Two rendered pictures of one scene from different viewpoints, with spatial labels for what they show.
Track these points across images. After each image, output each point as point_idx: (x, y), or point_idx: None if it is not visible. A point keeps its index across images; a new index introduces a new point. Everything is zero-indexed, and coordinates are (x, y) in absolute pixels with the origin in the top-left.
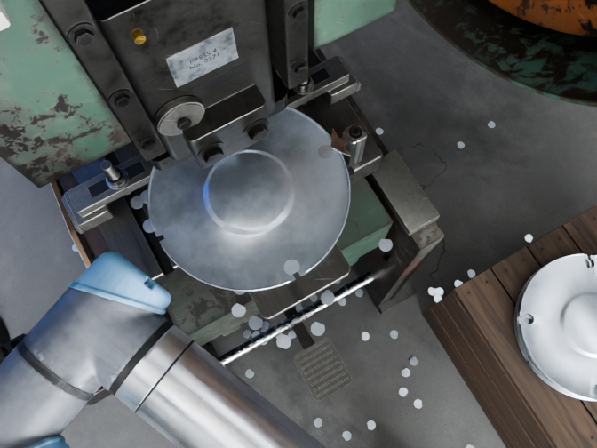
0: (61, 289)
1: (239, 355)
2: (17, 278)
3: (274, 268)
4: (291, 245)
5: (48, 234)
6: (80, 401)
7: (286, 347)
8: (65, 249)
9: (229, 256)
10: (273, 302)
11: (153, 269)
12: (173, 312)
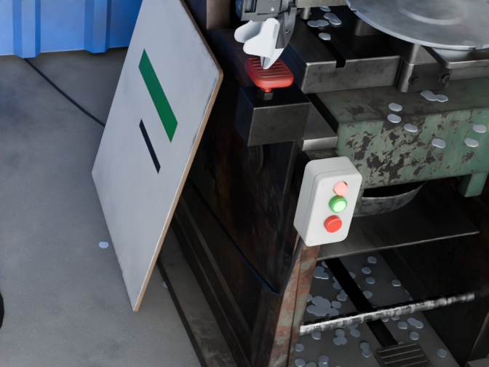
0: (77, 277)
1: (312, 327)
2: (26, 257)
3: (454, 41)
4: (468, 34)
5: (73, 227)
6: None
7: (442, 145)
8: (90, 244)
9: (414, 29)
10: (454, 56)
11: (327, 57)
12: (331, 108)
